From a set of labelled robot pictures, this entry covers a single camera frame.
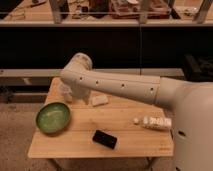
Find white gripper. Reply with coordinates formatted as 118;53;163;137
71;86;91;104

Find green ceramic bowl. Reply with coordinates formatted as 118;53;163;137
36;102;71;134

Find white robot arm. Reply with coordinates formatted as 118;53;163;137
60;53;213;171

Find white rectangular block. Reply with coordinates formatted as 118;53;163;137
91;95;109;107

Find wooden folding table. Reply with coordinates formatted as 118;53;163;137
27;76;177;171

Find black rectangular phone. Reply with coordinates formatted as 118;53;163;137
92;130;117;149

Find white bottle cap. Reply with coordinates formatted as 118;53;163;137
133;118;140;125

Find white pill bottle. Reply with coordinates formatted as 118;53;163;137
142;116;172;130

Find long background workbench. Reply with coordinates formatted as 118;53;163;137
0;0;213;27

